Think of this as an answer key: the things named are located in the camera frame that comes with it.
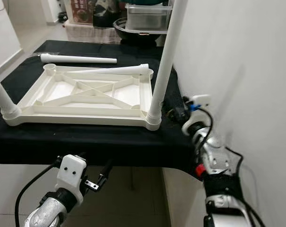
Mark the white plastic table leg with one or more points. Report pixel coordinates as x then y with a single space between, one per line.
3 99
114 70
166 61
81 58

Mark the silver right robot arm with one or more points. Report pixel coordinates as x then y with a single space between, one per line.
213 161

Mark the black tablecloth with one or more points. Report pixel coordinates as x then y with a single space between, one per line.
90 142

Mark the white ribbed plastic tabletop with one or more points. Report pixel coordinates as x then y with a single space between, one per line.
62 92

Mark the black wok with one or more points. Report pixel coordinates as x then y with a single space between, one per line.
138 38

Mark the stainless steel container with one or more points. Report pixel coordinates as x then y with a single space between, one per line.
147 18

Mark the green pot lid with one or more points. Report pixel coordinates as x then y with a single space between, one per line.
150 2

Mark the floral cloth covered stand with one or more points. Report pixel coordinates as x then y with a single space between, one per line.
90 33

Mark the black bag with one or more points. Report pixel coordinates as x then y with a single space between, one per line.
107 16

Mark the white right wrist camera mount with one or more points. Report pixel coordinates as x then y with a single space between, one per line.
202 100

